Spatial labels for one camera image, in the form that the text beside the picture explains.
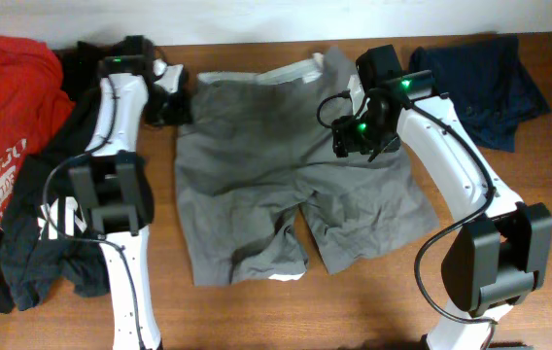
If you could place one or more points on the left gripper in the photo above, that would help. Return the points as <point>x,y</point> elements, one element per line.
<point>178,114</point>

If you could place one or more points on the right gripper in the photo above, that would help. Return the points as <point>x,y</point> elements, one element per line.
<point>344,138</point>

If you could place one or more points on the grey shorts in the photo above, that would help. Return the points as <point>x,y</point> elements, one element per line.
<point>257,154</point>

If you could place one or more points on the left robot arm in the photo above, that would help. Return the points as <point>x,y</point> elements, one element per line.
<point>110,184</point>

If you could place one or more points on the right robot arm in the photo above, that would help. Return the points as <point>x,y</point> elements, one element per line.
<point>496,252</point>

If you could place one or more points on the navy blue folded garment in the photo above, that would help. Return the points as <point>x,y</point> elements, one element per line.
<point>491,89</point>

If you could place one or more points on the red t-shirt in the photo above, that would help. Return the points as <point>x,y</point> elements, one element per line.
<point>33,106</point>

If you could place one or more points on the black printed t-shirt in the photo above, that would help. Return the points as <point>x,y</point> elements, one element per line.
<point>42,225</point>

